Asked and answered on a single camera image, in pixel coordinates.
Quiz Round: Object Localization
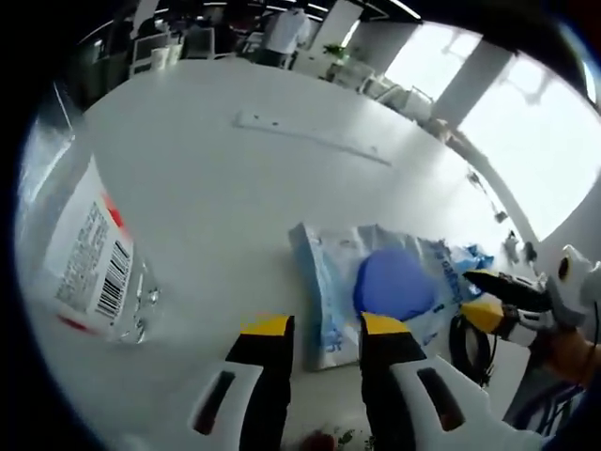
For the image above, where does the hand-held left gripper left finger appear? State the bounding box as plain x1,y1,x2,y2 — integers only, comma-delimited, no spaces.
185,313,296,451

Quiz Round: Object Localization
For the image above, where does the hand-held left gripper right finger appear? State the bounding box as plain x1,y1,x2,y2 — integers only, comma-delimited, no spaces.
359,312,546,451

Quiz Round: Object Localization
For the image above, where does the printed paper cup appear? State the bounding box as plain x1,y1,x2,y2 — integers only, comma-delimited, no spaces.
298,425,377,451

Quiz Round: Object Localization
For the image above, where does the blue rounded object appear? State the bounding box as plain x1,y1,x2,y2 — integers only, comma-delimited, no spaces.
351,248,439,319

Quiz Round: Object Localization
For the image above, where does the blue white plastic bag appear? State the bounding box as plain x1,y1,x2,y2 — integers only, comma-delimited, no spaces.
287,222,495,373

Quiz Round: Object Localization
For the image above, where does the clear plastic bottle red label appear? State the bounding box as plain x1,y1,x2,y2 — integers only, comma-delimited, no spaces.
17,79,163,351

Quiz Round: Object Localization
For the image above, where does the person's right hand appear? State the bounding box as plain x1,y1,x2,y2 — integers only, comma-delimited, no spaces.
549,326,601,389

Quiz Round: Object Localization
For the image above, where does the white table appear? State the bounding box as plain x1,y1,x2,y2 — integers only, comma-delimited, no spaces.
27,55,564,451

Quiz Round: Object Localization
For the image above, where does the white mesh office chair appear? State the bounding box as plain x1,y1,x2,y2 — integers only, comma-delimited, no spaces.
132,35,164,75
403,86,436,121
363,74,405,102

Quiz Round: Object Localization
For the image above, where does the potted green plant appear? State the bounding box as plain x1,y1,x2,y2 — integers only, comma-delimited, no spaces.
323,41,363,67

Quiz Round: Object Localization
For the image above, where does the black charger cable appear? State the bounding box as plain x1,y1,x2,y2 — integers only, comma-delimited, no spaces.
466,169,512,226

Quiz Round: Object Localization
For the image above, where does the white table cable strip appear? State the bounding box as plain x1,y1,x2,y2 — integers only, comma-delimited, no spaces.
231,110,393,168

